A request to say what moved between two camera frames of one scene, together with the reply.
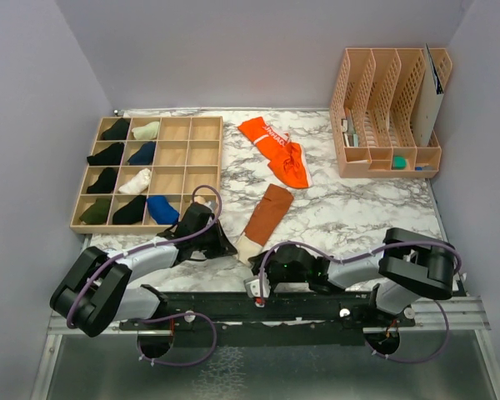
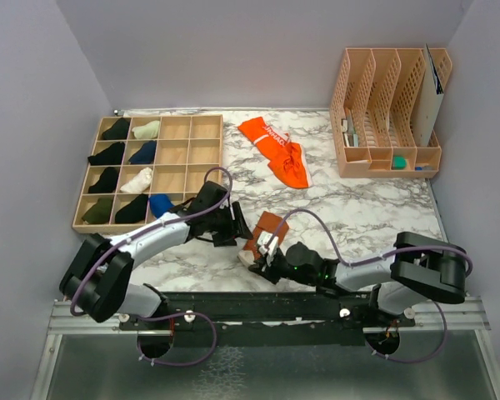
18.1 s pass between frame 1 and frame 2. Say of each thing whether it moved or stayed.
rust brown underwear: moved
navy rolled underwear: stayed
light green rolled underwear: stayed
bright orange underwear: stayed
